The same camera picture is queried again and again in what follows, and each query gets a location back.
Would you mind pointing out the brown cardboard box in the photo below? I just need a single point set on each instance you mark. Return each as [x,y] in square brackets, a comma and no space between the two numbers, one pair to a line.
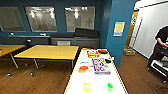
[129,52]

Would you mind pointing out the green plastic bowl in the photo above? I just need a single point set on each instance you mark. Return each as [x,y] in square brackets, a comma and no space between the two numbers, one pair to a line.
[109,87]

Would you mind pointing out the red flat object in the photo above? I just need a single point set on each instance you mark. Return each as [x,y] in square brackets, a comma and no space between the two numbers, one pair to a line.
[103,51]

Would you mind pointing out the black wheeled cart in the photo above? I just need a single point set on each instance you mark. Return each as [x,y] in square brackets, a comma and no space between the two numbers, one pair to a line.
[160,68]

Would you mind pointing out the yellow framed wall poster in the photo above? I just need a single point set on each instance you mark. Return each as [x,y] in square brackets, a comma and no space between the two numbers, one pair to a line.
[119,28]

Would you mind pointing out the brown wooden door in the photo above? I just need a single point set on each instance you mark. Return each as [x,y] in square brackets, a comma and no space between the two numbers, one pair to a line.
[132,28]

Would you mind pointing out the interior glass window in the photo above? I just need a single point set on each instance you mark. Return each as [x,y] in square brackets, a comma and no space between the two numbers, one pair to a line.
[41,19]
[80,19]
[10,19]

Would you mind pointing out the white-top yellow gaming table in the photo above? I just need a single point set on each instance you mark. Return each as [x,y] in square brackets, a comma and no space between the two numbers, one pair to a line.
[96,80]

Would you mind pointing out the black flat object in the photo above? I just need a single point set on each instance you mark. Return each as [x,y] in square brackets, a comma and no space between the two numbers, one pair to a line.
[108,61]

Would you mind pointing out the dark grey long sofa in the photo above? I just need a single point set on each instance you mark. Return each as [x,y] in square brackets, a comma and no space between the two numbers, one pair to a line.
[23,40]

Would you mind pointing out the light grey rectangular cushion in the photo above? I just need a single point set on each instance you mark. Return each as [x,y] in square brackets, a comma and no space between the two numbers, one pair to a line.
[63,43]

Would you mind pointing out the orange plastic bowl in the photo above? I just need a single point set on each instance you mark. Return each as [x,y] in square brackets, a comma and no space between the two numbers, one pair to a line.
[83,69]

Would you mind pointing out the person in dark clothes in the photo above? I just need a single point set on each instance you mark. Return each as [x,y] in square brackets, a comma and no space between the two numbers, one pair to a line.
[160,43]

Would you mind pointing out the yellow wooden table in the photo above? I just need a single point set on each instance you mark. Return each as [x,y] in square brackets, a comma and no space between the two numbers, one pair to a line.
[8,49]
[50,52]

